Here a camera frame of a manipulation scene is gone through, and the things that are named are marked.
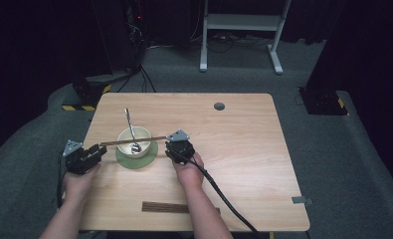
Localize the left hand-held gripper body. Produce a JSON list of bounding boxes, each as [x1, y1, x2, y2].
[[62, 138, 100, 176]]

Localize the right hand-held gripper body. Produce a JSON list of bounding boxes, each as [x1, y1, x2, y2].
[[164, 128, 196, 165]]

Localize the brown wooden chopstick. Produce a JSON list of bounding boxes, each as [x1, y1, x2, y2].
[[99, 134, 168, 147]]

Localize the pale green bowl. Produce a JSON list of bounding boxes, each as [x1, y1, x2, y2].
[[116, 125, 152, 159]]

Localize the person's left hand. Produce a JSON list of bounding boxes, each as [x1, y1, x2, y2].
[[62, 162, 102, 201]]

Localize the person's right hand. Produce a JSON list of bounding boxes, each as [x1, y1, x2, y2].
[[172, 151, 206, 189]]

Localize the green round coaster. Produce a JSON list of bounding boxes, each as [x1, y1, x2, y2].
[[114, 138, 159, 170]]

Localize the metal spoon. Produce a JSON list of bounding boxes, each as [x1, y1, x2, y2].
[[123, 108, 143, 155]]

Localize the black base with yellow stripes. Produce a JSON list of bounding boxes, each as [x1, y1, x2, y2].
[[61, 75, 113, 113]]

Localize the dark brown wooden strip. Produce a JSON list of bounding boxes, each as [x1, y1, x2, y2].
[[141, 200, 222, 215]]

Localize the black computer tower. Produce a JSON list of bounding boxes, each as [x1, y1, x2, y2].
[[90, 0, 149, 77]]

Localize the grey tape piece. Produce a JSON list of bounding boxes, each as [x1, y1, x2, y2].
[[291, 195, 314, 205]]

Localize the white metal stand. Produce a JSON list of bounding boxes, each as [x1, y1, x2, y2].
[[199, 0, 294, 76]]

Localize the black floor box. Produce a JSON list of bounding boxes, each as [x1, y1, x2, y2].
[[297, 86, 349, 117]]

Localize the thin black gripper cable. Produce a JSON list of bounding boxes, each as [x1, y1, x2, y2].
[[56, 153, 68, 209]]

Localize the black floor cables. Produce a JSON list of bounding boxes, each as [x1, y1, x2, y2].
[[115, 64, 157, 95]]

